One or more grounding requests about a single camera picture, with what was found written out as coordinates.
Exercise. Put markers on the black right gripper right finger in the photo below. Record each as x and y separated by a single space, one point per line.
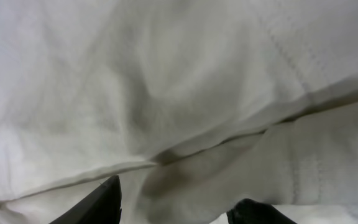
251 212

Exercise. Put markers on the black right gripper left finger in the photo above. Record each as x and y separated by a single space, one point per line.
101 206

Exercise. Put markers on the white Puma t-shirt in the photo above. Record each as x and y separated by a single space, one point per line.
195 105

